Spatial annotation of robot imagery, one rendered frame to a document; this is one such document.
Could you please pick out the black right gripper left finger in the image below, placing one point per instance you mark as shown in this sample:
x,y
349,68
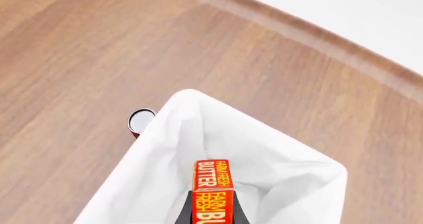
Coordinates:
x,y
185,212

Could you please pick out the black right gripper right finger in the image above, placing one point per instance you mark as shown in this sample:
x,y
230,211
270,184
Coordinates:
x,y
240,214

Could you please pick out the red butter box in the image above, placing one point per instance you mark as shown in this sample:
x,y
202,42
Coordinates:
x,y
212,184

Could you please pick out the white cloth-lined basket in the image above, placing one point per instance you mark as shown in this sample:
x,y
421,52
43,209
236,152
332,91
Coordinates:
x,y
264,174

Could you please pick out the tin with silver lid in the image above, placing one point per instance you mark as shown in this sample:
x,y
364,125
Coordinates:
x,y
140,121

